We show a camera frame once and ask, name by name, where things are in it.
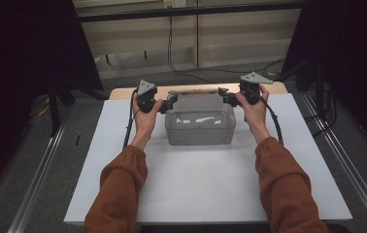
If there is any black power cable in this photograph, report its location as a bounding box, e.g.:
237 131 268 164
166 14 286 85

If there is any transparent grey plastic box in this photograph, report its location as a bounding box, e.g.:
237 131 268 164
164 108 237 147

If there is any transparent grey box lid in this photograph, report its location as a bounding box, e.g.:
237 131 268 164
167 86 230 114

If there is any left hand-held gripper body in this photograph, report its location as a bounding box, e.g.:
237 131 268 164
135 79 167 115

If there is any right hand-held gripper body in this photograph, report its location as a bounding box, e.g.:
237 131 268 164
238 71 274 106

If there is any person's right hand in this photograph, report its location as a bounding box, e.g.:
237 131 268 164
235 83 271 146

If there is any black metal stand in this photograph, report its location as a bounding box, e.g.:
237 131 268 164
46 73 77 138

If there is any person's left hand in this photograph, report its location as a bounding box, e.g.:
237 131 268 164
131 94 165 148

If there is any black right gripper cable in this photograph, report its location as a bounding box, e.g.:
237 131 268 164
258 95 284 147

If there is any aluminium floor rail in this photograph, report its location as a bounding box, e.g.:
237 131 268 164
7 106 73 233
297 91 367 233

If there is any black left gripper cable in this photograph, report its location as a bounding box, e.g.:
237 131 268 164
121 87 140 151

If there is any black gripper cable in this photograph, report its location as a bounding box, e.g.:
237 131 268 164
121 87 140 151
258 95 284 147

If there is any black curtain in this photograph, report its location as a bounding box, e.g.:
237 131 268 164
0 0 104 199
281 0 367 158

